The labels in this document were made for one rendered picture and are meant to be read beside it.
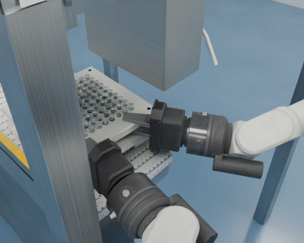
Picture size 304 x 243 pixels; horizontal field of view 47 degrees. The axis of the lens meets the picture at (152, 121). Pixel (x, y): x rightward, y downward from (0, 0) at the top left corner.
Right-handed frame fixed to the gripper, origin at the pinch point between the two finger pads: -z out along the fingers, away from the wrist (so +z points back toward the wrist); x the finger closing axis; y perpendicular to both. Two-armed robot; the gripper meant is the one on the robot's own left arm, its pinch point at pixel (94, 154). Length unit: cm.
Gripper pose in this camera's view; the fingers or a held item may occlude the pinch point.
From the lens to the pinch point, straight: 68.9
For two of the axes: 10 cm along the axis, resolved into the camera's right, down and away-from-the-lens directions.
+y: 7.9, -4.0, 4.7
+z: 6.2, 5.4, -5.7
